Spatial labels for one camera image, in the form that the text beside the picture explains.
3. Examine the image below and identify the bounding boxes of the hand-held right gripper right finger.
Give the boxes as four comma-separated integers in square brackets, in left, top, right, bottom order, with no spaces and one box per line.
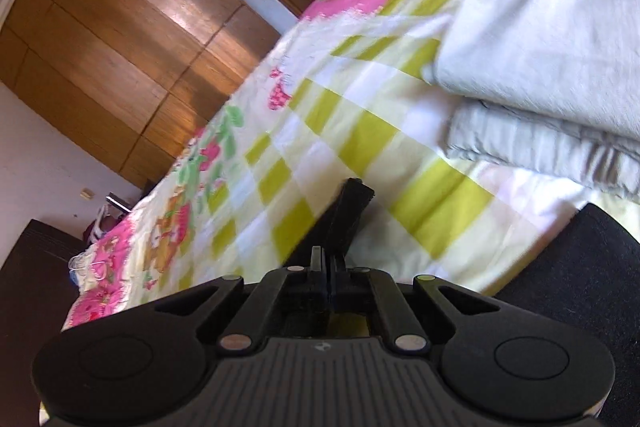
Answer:
[330,253,502,353]

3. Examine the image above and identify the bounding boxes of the black pants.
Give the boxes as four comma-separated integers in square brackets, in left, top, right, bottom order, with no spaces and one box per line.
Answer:
[285,177,640,427]

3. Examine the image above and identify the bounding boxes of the light grey folded garment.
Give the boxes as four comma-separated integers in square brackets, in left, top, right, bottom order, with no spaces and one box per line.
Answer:
[422,0,640,138]

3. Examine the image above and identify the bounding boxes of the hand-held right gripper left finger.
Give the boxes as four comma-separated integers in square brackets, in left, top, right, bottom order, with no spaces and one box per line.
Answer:
[152,246,331,353]

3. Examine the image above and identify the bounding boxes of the dark wooden headboard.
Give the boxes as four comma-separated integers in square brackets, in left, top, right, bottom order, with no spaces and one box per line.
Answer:
[0,218,87,427]

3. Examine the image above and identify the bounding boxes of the wooden wardrobe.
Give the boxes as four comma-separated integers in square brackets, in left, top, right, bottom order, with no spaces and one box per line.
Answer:
[0,0,282,188]

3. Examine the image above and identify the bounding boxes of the checkered floral bed sheet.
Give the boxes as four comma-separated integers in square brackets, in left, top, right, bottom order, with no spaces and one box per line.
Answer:
[62,0,640,333]

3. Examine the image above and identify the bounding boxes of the grey folded pants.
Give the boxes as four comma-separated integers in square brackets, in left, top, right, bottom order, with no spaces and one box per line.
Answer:
[445,99,640,204]

